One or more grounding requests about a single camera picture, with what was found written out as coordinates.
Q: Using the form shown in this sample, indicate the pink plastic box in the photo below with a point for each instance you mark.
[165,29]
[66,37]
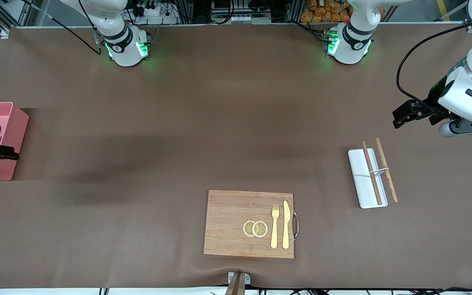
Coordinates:
[14,135]

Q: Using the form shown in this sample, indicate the yellow plastic knife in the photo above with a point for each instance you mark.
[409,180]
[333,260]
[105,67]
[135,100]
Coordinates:
[286,225]

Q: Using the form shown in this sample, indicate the brown wooden mount bar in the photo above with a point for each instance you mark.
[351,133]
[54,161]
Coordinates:
[236,287]

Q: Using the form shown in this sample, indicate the grey metal mount bracket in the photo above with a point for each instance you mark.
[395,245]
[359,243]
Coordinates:
[247,278]

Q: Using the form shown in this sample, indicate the lemon slice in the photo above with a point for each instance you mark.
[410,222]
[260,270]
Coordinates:
[247,228]
[260,229]

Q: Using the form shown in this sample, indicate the wooden cutting board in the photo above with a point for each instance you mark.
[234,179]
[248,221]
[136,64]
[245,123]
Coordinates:
[232,225]

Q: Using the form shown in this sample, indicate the pile of orange snack packs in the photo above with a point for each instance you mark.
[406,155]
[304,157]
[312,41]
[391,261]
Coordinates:
[322,12]

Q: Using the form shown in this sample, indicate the yellow plastic fork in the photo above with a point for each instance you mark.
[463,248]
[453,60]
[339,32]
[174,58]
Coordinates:
[274,229]

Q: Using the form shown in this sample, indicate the light brown chopstick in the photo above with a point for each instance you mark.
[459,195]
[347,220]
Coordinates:
[382,155]

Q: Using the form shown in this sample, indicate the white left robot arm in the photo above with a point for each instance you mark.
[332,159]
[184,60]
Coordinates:
[348,45]

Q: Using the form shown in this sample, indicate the white rectangular tray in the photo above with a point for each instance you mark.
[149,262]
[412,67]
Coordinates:
[359,172]

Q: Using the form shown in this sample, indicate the small white chopstick rest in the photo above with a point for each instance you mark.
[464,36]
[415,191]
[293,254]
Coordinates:
[379,171]

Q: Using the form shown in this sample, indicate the dark brown chopstick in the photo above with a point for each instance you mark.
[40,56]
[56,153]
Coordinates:
[368,159]

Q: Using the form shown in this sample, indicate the white power strip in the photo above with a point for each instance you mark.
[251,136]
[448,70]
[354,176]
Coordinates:
[154,12]

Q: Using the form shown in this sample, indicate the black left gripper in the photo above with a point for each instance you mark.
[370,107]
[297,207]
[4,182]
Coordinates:
[433,103]

